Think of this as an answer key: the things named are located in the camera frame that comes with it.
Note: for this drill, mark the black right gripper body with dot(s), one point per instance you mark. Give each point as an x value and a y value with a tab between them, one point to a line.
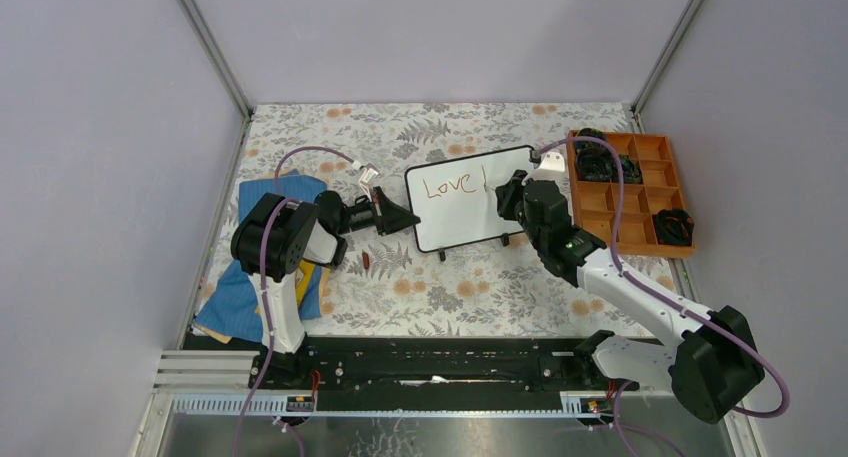
512	205

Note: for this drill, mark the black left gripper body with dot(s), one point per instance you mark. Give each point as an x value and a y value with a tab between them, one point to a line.
361	215

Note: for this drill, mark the black framed whiteboard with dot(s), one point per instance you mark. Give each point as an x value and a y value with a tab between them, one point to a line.
454	208

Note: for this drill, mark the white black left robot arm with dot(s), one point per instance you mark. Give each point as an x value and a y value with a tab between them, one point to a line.
280	233

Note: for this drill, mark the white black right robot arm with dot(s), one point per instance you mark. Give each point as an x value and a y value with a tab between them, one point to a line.
703	357

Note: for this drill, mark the floral patterned table mat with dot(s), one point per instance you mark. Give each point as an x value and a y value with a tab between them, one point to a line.
483	289

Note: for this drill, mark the orange compartment tray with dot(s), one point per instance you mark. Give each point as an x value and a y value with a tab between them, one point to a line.
643	215

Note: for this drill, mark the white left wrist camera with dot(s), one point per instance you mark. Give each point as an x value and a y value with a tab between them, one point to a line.
368	172

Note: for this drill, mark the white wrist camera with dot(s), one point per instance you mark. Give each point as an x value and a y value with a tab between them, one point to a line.
368	172
552	167

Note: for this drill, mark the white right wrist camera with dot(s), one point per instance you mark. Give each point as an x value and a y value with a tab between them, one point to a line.
552	167

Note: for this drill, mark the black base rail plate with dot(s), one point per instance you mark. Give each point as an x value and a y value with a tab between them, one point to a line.
434	374

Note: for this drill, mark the left aluminium frame post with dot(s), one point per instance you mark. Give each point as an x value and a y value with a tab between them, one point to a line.
216	57

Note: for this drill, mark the aluminium frame post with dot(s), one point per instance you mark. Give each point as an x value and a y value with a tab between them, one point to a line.
216	57
679	32

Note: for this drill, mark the right aluminium frame post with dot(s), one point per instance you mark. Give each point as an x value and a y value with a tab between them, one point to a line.
679	32

